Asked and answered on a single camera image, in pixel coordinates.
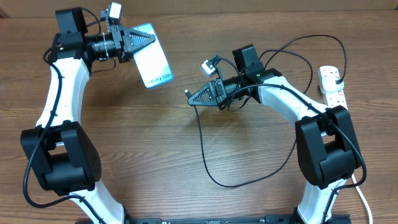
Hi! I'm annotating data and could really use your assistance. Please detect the blue Samsung Galaxy smartphone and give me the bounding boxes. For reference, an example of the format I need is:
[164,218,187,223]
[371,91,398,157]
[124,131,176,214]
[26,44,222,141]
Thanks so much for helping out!
[133,23,174,88]

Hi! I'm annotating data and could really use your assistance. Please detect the black USB charging cable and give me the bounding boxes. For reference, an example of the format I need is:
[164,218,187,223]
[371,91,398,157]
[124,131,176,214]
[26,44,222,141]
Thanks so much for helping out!
[183,34,348,189]

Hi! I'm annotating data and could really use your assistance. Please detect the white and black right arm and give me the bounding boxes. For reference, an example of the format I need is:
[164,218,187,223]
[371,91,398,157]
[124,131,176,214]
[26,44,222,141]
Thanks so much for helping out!
[185,45,366,223]

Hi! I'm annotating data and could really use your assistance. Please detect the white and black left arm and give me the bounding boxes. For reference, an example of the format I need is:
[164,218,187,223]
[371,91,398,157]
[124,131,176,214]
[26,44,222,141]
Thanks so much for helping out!
[21,2,156,223]

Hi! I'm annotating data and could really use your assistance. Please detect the white charger plug adapter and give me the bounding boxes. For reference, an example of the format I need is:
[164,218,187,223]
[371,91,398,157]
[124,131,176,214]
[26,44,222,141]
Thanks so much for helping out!
[320,76,345,94]

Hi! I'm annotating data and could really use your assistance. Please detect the white power strip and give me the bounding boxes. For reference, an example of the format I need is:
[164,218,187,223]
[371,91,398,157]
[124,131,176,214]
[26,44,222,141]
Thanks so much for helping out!
[318,65,348,109]

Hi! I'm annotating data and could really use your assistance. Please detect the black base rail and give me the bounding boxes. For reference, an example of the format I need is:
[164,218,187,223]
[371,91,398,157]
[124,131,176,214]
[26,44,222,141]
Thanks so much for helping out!
[74,213,352,224]

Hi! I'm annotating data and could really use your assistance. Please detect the white power strip cord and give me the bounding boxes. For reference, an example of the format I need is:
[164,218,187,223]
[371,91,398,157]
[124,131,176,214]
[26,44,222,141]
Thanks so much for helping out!
[350,173,374,224]

